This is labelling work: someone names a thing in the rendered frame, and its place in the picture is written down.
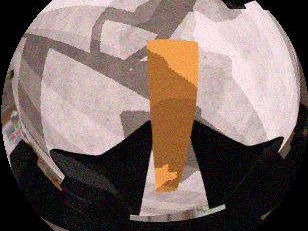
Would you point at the orange bar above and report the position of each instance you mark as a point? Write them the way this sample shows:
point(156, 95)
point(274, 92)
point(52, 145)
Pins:
point(173, 82)

